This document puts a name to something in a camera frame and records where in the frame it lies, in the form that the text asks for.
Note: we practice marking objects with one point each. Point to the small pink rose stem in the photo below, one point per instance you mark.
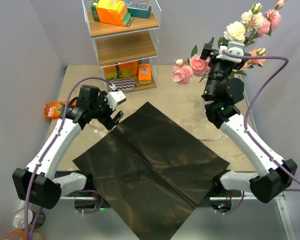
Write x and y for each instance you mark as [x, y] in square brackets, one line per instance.
[264, 24]

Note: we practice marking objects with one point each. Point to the orange sponge box top shelf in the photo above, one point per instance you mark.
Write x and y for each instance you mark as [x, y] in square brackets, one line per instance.
[114, 12]

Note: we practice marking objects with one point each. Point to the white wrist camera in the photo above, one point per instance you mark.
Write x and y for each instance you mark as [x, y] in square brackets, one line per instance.
[235, 48]
[115, 98]

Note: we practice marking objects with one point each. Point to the orange sponge pack left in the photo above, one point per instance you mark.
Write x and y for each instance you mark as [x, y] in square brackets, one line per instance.
[110, 72]

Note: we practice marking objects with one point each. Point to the orange sponge pack right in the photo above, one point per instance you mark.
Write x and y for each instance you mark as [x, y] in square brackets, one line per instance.
[144, 73]

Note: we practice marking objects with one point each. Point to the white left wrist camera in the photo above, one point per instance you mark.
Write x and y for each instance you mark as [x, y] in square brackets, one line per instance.
[115, 98]

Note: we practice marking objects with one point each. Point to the teal box top shelf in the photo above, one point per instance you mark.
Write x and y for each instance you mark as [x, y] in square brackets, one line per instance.
[139, 10]

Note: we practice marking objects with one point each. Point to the metal tin can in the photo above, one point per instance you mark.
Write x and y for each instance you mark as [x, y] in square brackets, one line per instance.
[35, 218]

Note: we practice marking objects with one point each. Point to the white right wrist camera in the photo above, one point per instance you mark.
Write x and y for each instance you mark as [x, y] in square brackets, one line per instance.
[235, 48]

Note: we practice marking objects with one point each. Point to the large pink rose stem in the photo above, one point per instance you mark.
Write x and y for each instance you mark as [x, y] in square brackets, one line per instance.
[185, 69]

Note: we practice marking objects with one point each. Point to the black wrapping paper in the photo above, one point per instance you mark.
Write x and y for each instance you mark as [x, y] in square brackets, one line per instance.
[152, 172]

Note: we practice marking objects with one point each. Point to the peach rose stem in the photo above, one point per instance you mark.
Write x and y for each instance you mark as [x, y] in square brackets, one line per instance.
[250, 64]

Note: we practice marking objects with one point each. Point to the aluminium rail frame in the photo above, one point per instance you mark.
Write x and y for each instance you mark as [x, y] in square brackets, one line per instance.
[252, 219]

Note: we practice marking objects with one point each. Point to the orange sponge pack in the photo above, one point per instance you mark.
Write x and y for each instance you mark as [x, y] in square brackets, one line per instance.
[127, 69]
[144, 73]
[110, 72]

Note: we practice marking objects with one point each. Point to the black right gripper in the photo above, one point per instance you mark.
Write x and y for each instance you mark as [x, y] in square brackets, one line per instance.
[207, 51]

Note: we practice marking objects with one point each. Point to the orange razor package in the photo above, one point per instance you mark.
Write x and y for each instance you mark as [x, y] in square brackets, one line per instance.
[53, 110]

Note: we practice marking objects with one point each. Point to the orange plastic container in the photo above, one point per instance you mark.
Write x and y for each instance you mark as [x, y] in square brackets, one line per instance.
[21, 235]

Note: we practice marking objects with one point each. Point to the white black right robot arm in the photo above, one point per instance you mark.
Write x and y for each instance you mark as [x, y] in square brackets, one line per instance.
[273, 174]

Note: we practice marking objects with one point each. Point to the orange sponge pack middle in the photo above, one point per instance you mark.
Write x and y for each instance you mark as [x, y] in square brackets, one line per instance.
[127, 69]

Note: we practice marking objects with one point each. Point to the white rose stem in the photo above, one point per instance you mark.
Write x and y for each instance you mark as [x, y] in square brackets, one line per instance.
[246, 28]

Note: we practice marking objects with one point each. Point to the white wire wooden shelf rack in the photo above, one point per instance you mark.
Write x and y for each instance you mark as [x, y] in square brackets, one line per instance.
[114, 45]

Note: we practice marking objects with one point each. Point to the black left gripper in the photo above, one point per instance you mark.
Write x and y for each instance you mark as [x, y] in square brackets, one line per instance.
[107, 121]

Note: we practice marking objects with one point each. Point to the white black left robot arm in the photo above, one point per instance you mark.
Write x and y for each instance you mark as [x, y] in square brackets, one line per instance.
[36, 183]

